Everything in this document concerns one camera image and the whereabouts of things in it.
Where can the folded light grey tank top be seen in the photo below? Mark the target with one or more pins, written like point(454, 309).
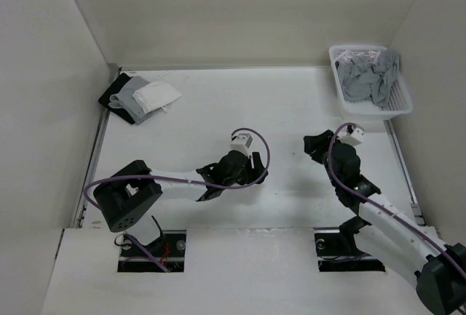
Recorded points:
point(124, 101)

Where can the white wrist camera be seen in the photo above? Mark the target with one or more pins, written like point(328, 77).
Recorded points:
point(354, 135)
point(241, 142)

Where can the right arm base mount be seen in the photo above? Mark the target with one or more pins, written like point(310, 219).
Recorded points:
point(337, 252)

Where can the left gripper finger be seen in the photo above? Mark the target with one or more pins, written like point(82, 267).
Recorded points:
point(258, 171)
point(210, 172)

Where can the folded black tank top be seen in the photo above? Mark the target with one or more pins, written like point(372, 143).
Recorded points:
point(114, 88)

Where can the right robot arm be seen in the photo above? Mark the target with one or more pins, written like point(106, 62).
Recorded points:
point(433, 267)

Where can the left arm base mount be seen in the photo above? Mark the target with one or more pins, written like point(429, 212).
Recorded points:
point(169, 251)

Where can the white plastic laundry basket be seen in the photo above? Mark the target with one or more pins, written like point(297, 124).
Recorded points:
point(400, 100)

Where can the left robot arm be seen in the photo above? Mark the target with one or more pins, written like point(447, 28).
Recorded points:
point(126, 198)

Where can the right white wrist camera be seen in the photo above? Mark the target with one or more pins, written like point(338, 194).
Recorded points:
point(354, 135)

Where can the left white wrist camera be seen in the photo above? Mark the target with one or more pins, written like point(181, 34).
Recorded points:
point(241, 142)

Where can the folded white tank top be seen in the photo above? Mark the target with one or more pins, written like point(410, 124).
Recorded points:
point(154, 96)

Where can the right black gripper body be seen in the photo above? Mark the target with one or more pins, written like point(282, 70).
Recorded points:
point(338, 178)

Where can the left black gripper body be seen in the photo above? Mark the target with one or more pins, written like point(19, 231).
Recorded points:
point(244, 177)

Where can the pale pink tank top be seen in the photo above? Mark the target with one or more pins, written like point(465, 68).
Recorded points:
point(369, 55)

